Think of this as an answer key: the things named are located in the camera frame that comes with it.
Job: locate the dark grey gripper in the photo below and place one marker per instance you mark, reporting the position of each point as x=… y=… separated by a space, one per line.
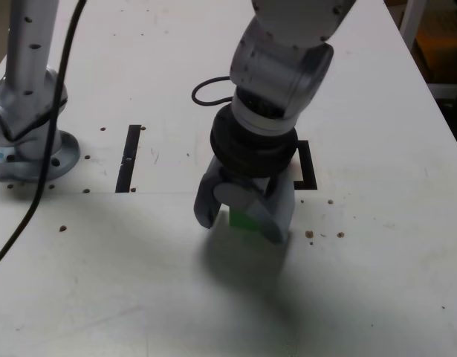
x=250 y=180

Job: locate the green cube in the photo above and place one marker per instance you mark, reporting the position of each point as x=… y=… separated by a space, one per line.
x=241 y=220

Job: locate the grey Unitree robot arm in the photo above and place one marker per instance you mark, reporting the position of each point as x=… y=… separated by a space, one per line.
x=27 y=74

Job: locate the black tape square outline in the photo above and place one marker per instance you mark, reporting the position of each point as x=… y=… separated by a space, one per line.
x=308 y=167

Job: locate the black tape strip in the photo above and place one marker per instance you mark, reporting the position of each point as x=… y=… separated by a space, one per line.
x=128 y=160

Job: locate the white frame leg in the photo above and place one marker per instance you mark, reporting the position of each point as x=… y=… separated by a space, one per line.
x=412 y=22

